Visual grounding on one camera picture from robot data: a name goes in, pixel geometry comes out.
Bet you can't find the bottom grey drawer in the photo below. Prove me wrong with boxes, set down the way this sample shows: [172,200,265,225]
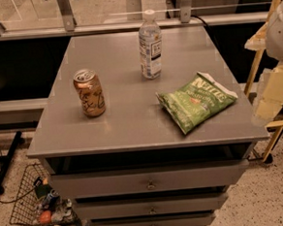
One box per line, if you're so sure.
[90,213,215,226]

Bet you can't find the black floor stand leg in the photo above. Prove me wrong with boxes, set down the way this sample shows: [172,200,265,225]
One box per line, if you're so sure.
[0,131,24,195]

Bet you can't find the black cable behind table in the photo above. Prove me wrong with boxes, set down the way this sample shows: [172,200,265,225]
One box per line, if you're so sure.
[190,13,215,42]

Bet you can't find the metal window railing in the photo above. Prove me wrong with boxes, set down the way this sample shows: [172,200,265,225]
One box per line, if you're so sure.
[0,0,271,40]

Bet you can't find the black wire basket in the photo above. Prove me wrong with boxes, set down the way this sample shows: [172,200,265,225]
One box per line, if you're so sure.
[10,164,76,226]

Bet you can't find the grey drawer cabinet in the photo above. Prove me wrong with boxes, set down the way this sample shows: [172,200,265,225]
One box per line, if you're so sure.
[28,27,267,225]

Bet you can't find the grey drawer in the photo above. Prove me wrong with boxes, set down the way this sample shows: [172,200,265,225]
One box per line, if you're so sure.
[75,193,228,220]
[90,213,215,226]
[49,159,248,199]

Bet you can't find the gold soda can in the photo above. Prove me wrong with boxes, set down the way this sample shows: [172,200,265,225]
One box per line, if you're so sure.
[73,68,106,117]

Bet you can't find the orange fruit in basket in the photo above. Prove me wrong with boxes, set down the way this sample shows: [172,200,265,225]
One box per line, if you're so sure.
[39,210,52,224]

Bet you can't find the blue can in basket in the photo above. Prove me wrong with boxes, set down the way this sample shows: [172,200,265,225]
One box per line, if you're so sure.
[42,189,59,210]

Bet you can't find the clear plastic water bottle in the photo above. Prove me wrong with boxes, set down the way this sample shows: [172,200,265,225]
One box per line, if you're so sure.
[139,10,162,80]

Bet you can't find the middle grey drawer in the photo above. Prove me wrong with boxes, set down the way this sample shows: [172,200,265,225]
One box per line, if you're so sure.
[75,193,228,220]

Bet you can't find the green jalapeno chip bag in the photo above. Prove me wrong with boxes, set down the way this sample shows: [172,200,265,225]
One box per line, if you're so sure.
[156,72,237,134]

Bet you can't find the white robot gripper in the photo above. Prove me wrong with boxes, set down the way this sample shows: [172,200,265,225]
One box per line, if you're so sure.
[252,0,283,126]

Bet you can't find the top grey drawer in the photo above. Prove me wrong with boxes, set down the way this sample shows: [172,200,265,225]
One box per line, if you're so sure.
[49,159,248,199]

